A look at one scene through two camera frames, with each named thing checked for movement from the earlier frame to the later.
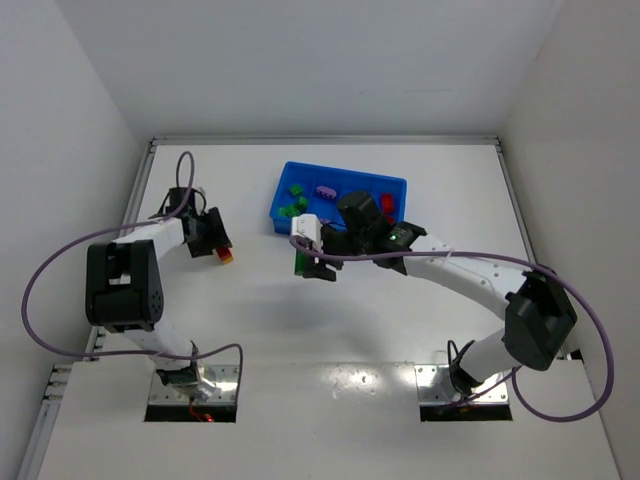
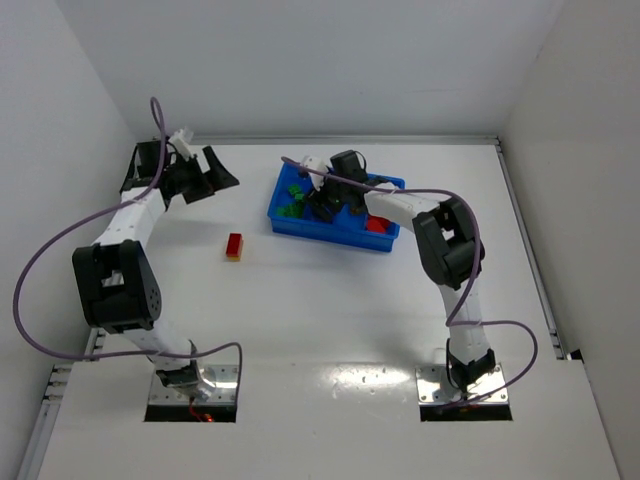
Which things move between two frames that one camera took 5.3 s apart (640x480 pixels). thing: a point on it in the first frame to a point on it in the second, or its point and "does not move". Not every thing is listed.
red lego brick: [224, 252] to [234, 245]
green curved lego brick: [291, 210] does not move
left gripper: [212, 236] to [195, 179]
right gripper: [320, 257] to [323, 206]
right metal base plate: [436, 386] does not move
